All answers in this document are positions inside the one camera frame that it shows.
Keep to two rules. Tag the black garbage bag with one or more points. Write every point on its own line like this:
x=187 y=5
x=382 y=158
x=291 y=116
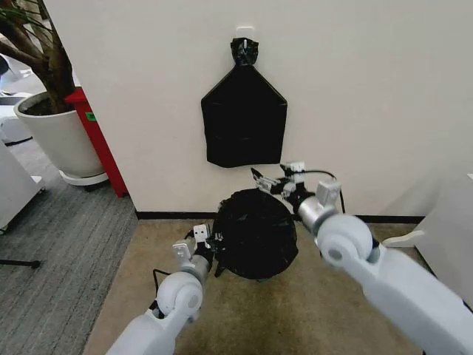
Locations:
x=255 y=233

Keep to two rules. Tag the flat black hanging bag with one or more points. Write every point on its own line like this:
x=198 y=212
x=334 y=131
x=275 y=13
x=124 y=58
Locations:
x=244 y=122

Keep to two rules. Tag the white wall hook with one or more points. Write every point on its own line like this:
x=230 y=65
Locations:
x=245 y=33

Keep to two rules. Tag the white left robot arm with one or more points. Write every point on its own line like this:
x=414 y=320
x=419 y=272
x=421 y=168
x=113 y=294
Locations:
x=173 y=296

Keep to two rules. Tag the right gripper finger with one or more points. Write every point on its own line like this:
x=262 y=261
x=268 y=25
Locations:
x=285 y=169
x=264 y=180

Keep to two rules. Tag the white wheeled pot saucer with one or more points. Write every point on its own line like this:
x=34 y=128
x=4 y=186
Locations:
x=85 y=180

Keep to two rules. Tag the white plant pot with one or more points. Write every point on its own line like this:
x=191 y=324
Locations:
x=63 y=140

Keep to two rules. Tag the white furniture panel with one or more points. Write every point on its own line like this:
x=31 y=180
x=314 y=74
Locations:
x=449 y=229

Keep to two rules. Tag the potted plant with brown trunk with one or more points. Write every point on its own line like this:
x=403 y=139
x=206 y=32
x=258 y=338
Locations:
x=44 y=55

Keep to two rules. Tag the green label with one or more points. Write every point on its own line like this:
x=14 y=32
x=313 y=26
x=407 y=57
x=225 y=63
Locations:
x=90 y=116

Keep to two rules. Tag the red post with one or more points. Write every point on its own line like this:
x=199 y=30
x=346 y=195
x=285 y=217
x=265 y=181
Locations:
x=101 y=148

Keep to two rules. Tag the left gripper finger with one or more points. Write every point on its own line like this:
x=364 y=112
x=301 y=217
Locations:
x=217 y=236
x=221 y=269

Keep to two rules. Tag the white cabinet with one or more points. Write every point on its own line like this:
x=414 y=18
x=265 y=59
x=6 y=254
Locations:
x=16 y=188

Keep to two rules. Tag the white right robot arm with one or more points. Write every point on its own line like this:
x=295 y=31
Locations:
x=391 y=273

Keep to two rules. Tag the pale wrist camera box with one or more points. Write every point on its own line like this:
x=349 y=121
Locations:
x=201 y=232
x=297 y=172

